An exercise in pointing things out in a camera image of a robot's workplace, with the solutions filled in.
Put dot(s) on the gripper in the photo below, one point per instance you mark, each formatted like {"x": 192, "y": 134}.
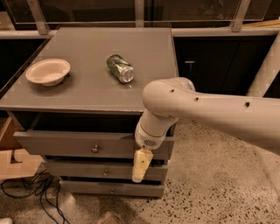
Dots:
{"x": 147, "y": 138}

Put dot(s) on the grey top drawer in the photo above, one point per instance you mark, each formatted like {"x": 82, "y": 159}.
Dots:
{"x": 78, "y": 144}

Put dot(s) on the grey drawer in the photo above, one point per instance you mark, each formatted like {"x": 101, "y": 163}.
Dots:
{"x": 86, "y": 169}
{"x": 78, "y": 144}
{"x": 106, "y": 188}

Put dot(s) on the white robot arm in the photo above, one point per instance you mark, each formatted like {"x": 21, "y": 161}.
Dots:
{"x": 253, "y": 118}

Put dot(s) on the grey middle drawer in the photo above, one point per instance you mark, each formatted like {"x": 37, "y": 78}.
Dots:
{"x": 86, "y": 169}

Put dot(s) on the grey bottom drawer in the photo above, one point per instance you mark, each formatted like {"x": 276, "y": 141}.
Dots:
{"x": 106, "y": 188}

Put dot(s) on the grey drawer cabinet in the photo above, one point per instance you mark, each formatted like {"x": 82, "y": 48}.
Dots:
{"x": 91, "y": 98}

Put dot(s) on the brown shoe tip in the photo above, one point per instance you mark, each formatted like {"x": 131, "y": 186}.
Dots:
{"x": 110, "y": 218}

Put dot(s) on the green soda can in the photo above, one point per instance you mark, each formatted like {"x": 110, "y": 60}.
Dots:
{"x": 120, "y": 68}

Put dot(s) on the white paper bowl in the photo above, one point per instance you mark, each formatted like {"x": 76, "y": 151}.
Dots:
{"x": 48, "y": 72}

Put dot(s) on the dark cabinet behind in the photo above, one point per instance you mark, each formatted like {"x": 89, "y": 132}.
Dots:
{"x": 221, "y": 65}

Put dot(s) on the wooden board piece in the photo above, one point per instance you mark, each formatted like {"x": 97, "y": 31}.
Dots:
{"x": 15, "y": 161}

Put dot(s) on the metal railing with glass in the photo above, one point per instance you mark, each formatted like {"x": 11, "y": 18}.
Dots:
{"x": 40, "y": 19}

